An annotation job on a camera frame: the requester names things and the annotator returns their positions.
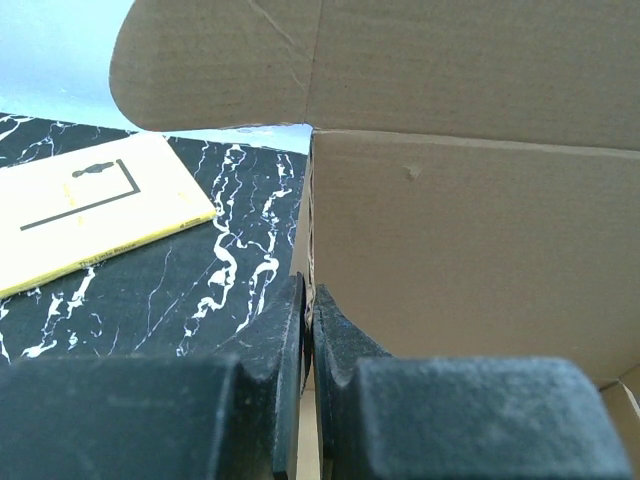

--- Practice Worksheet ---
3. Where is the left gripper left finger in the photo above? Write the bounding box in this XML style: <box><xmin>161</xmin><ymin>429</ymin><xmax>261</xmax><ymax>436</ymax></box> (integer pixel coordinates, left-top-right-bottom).
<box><xmin>1</xmin><ymin>274</ymin><xmax>306</xmax><ymax>479</ymax></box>

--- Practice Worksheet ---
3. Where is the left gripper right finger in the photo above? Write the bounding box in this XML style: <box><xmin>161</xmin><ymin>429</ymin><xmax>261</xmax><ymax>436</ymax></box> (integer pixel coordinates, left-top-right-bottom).
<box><xmin>312</xmin><ymin>286</ymin><xmax>633</xmax><ymax>479</ymax></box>

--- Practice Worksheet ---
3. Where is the cardboard box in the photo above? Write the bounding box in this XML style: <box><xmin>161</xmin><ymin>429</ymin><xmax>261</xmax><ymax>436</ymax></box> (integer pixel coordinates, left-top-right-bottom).
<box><xmin>110</xmin><ymin>1</ymin><xmax>639</xmax><ymax>479</ymax></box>

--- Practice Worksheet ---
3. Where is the yellow pad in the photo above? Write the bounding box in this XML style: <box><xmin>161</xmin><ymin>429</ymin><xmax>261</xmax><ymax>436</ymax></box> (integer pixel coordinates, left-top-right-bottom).
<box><xmin>1</xmin><ymin>133</ymin><xmax>216</xmax><ymax>298</ymax></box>

